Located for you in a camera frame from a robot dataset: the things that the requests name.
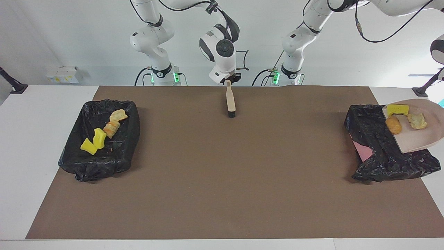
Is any yellow sponge piece green layer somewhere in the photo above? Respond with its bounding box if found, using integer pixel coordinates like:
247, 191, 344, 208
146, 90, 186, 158
94, 128, 107, 150

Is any yellow bent sponge piece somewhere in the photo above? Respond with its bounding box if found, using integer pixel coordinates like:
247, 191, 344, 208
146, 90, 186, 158
387, 104, 410, 117

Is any pale foam piece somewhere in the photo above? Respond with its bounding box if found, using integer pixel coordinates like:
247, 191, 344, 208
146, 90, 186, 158
407, 112, 428, 130

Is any beige plastic dustpan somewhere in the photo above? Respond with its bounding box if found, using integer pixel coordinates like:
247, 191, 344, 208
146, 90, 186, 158
382, 99, 444, 154

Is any pink bin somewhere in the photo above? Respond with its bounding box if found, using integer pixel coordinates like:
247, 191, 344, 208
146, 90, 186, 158
352, 141, 374, 163

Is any black trash bag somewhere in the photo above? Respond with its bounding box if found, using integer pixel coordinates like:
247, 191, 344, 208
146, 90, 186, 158
58, 99, 140, 182
344, 104, 441, 183

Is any brown paper table mat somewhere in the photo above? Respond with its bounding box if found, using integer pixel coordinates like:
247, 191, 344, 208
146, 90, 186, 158
25, 86, 444, 240

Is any black base cable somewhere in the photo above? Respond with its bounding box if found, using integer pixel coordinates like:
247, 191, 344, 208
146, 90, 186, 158
251, 50, 288, 86
134, 67, 153, 86

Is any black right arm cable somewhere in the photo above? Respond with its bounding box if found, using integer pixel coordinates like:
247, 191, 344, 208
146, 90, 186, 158
130, 0, 250, 72

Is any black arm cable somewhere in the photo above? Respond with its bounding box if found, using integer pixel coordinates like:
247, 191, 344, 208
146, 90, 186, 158
355, 0, 435, 44
130, 0, 250, 72

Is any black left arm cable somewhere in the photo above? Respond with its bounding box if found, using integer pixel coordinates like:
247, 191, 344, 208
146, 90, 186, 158
355, 0, 435, 44

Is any black camera stand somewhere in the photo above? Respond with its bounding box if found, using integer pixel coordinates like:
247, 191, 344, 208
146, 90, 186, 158
0, 66, 28, 94
412, 68, 444, 97

